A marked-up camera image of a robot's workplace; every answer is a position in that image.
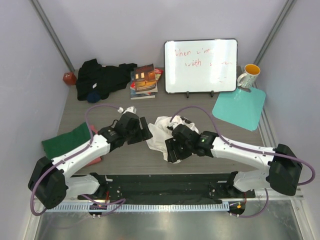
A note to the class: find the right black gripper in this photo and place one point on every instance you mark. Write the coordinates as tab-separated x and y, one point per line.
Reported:
170	143

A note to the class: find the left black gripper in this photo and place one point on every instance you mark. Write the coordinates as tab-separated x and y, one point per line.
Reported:
146	133

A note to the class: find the white t-shirt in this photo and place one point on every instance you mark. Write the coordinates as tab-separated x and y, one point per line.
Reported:
160	132

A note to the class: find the blue Nineteen Eighty-Four book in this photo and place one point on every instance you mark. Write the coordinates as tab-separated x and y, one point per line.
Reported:
137	96

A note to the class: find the brown Edward Tulane book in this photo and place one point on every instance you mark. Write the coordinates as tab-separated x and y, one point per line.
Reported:
145	79

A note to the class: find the red Treehouse book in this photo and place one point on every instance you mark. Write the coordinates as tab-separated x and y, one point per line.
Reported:
157	75

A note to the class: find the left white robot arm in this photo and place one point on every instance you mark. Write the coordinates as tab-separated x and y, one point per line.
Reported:
53	180

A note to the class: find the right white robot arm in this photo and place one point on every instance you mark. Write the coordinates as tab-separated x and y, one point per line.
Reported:
275	168

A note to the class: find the folded pink t-shirt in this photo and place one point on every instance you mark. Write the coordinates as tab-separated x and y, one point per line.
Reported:
98	159

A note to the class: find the black t-shirt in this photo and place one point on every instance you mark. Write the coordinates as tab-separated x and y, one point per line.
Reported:
93	77

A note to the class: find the teal cutting board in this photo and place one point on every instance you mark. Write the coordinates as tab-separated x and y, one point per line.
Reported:
241	108

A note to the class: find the white whiteboard with writing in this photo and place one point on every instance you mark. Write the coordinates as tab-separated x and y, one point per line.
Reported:
200	66

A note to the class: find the folded green t-shirt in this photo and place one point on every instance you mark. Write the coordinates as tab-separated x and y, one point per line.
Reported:
66	142

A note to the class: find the red cube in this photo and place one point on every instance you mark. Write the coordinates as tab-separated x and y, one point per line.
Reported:
69	78

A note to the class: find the white mug yellow inside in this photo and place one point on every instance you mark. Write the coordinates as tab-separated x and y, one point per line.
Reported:
249	76

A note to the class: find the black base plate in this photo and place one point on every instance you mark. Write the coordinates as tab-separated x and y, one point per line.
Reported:
169	189

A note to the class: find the slotted cable duct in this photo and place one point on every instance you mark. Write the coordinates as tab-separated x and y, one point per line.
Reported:
137	208

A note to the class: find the left aluminium frame post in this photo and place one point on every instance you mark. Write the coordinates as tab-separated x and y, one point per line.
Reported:
52	33

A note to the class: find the aluminium frame post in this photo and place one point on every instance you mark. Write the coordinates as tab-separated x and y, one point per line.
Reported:
52	33
275	29

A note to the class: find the right aluminium frame post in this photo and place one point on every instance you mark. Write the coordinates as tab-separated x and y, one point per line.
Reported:
275	29

